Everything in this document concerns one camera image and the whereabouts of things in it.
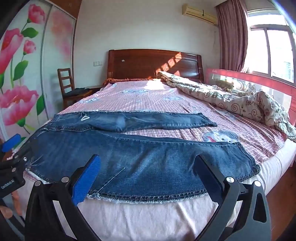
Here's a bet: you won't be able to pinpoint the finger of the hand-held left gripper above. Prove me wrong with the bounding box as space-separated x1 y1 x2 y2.
10 139 38 171
0 134 22 153

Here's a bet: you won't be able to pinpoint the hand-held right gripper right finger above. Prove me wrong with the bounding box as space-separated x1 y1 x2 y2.
194 154 271 241

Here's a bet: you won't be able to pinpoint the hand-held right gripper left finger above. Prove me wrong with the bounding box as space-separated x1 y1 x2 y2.
24 153 102 241

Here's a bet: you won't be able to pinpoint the blue denim pants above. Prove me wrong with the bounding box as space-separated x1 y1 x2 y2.
24 111 261 205

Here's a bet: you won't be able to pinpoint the person's left hand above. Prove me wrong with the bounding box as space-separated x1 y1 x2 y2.
0 204 13 219

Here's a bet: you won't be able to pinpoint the floral sliding door wardrobe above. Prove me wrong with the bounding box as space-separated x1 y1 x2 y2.
0 0 77 145

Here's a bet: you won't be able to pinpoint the dark clothes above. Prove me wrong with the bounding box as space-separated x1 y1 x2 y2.
63 88 90 97

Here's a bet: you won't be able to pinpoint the swirl print quilt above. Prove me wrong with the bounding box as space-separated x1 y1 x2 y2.
157 71 296 143

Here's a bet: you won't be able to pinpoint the slat back wooden chair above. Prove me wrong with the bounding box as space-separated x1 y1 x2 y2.
57 68 93 110

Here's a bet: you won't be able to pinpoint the wooden nightstand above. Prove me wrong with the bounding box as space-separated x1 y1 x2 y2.
84 85 106 92

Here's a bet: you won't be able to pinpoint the pink plaid bedsheet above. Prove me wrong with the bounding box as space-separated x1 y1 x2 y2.
55 79 289 168

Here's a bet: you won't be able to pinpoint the brown fringed cloth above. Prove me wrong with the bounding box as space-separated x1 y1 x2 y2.
103 78 148 85

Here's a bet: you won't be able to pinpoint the wooden bed headboard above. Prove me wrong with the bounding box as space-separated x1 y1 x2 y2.
107 49 204 84

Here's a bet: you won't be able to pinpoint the mauve curtain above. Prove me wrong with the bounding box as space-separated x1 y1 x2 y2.
216 0 249 72

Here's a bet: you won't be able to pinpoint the window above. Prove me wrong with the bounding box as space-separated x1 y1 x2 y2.
242 9 296 84

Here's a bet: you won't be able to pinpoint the red bed guard rail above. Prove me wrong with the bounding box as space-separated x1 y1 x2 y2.
205 68 296 130

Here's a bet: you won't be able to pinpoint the wall air conditioner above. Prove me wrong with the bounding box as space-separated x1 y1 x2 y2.
181 4 218 24

